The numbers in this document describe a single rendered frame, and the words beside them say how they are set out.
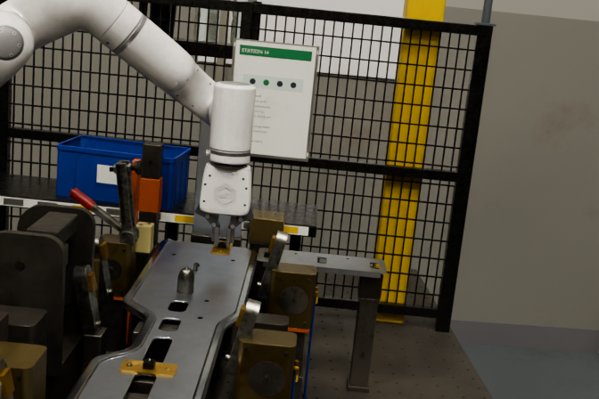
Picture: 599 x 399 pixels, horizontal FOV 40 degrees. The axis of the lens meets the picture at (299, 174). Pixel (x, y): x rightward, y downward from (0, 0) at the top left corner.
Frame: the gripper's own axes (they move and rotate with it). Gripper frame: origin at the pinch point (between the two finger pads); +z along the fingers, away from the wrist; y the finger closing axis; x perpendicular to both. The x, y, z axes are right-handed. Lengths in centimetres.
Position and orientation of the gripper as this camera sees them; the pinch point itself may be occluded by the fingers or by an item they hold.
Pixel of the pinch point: (223, 235)
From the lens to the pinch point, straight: 169.9
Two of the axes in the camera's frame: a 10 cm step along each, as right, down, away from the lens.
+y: 9.9, 1.0, -0.1
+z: -1.0, 9.7, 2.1
